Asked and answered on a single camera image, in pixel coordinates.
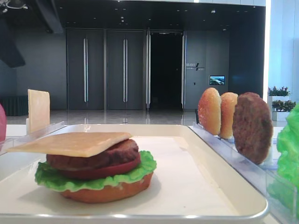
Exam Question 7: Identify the orange cheese slice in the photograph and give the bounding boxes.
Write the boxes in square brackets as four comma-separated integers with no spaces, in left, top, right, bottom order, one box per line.
[7,132,132,157]

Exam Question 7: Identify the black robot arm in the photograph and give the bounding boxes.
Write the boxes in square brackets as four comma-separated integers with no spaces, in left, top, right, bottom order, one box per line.
[0,0,64,68]

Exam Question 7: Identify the brown meat patty on tray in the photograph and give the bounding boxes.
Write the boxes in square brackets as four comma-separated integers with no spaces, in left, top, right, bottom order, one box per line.
[46,139,139,171]

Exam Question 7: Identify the red tomato slice in burger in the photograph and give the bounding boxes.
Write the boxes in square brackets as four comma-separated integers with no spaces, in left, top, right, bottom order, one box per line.
[59,153,141,180]

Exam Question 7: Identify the brown meat patty standing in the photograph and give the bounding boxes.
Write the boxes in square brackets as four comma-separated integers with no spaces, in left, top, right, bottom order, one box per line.
[232,92,273,165]

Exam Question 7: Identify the pale yellow cheese slice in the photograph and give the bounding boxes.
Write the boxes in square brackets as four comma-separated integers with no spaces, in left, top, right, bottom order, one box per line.
[28,89,50,133]

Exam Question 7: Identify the green lettuce leaf on tray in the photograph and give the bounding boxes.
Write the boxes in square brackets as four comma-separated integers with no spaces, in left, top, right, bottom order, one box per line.
[35,151,157,192]

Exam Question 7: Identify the red tomato slice standing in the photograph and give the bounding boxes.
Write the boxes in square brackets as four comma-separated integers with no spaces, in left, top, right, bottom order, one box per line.
[0,105,7,141]

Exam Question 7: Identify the green lettuce leaf standing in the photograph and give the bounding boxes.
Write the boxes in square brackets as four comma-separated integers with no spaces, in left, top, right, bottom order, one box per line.
[268,107,299,209]

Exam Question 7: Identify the golden bun half outer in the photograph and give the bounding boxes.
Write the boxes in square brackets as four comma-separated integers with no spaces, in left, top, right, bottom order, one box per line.
[198,87,221,135]

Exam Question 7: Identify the golden bun half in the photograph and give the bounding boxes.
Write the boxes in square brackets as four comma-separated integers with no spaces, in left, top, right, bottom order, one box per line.
[198,87,221,135]
[220,92,238,139]

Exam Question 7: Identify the dark double door middle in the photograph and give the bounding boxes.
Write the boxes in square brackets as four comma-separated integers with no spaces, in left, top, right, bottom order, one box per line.
[107,30,143,110]

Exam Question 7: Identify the dark double door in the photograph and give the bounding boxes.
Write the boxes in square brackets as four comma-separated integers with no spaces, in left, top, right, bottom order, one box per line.
[107,30,143,110]
[67,29,104,110]

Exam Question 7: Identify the bottom bun in burger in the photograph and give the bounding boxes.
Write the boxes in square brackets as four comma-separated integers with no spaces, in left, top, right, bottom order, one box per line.
[60,172,153,203]

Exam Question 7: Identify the golden bun half inner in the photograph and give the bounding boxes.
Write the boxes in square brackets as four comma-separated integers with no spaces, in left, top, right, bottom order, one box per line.
[220,92,238,139]

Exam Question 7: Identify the white rectangular tray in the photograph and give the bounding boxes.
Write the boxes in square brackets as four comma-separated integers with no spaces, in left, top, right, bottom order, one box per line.
[0,124,268,224]

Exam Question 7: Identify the dark double door left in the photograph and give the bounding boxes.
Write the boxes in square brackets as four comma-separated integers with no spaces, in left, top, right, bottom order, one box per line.
[67,29,104,110]

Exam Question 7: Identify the white planter with flowers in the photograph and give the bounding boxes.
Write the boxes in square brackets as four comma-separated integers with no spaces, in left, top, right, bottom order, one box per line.
[268,86,296,121]

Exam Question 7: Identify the wall display screen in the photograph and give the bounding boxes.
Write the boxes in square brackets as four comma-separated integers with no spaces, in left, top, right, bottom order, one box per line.
[209,76,225,85]

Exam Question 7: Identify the clear left long rail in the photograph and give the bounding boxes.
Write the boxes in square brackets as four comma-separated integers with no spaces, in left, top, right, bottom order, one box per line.
[0,121,65,155]

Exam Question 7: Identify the clear long rail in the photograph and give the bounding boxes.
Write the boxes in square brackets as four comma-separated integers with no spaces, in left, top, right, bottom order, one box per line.
[0,121,65,155]
[190,123,299,224]

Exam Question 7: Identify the clear right long rail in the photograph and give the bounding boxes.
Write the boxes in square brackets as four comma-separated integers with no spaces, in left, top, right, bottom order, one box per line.
[190,123,299,224]

